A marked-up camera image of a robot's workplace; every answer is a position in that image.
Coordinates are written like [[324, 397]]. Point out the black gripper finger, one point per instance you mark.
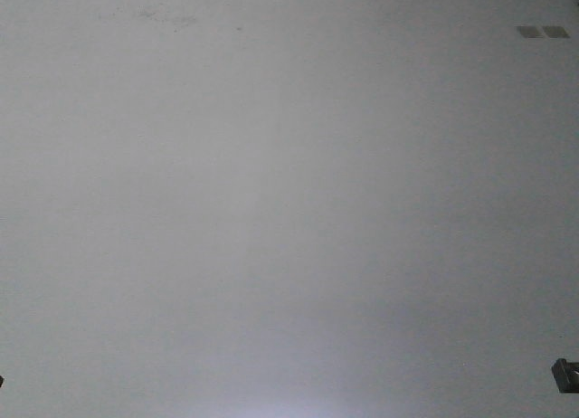
[[566, 375]]

